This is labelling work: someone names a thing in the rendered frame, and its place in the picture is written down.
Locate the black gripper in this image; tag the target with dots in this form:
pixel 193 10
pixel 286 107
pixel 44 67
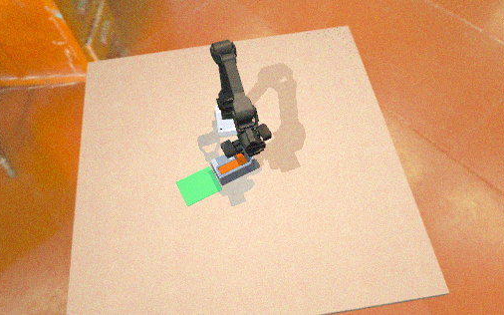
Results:
pixel 232 148

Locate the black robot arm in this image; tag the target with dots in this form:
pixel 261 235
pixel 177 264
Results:
pixel 232 101

